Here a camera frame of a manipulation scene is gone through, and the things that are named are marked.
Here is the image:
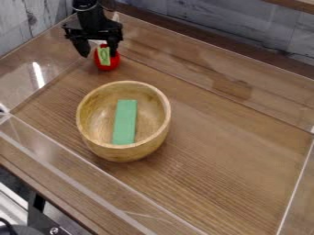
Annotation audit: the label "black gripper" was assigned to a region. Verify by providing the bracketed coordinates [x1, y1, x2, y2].
[61, 0, 123, 58]

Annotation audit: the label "black cable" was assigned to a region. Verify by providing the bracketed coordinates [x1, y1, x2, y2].
[0, 216, 17, 235]

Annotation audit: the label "wooden bowl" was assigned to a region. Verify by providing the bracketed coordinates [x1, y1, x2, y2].
[76, 81, 172, 162]

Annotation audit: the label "black metal table leg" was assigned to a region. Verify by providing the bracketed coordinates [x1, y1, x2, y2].
[28, 192, 45, 213]

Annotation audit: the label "green rectangular block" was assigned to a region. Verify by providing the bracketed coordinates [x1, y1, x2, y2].
[112, 99, 137, 145]

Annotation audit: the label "red plush fruit green leaves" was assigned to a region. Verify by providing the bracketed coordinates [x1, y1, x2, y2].
[93, 44, 120, 71]

